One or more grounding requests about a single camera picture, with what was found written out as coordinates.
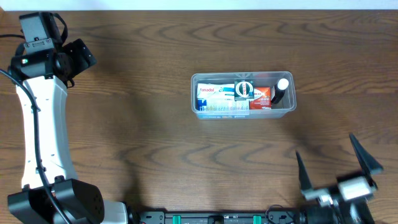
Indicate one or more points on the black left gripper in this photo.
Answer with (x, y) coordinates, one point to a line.
(76, 66)

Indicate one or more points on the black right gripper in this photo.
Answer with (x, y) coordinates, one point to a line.
(326, 198)

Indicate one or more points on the red medicine box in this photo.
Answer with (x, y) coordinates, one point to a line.
(261, 100)

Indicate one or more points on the dark bottle white cap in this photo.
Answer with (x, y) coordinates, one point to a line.
(278, 90)

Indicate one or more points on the dark green round-label box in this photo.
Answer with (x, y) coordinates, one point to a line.
(243, 90)

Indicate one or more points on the blue KoolFever box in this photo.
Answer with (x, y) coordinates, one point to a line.
(221, 107)

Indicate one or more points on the white Panadol box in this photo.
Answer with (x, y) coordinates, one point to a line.
(215, 91)

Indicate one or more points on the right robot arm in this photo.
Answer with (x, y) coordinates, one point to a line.
(346, 212)

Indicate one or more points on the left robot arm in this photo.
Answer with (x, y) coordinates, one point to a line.
(43, 70)

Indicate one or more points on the clear plastic container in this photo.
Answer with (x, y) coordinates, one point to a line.
(260, 79)

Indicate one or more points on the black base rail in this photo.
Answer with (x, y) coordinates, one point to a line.
(276, 216)

